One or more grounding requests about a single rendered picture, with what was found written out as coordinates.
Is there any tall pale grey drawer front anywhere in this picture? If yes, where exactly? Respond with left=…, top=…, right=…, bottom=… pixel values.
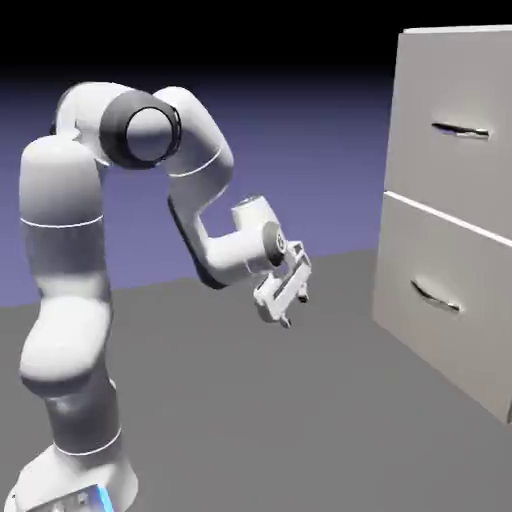
left=384, top=30, right=512, bottom=238

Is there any pale grey cabinet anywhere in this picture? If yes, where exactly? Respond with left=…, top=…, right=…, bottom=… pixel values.
left=370, top=24, right=512, bottom=426

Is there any straight dark metal handle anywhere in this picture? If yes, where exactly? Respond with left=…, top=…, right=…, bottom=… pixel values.
left=430, top=122, right=491, bottom=140

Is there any curved dark metal handle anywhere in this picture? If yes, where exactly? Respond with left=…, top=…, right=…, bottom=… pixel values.
left=410, top=278, right=462, bottom=314

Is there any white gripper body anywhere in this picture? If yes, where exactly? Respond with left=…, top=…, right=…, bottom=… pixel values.
left=253, top=253, right=313, bottom=324

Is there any short pale grey drawer front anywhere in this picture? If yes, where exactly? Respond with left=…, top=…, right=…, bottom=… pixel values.
left=370, top=191, right=512, bottom=424

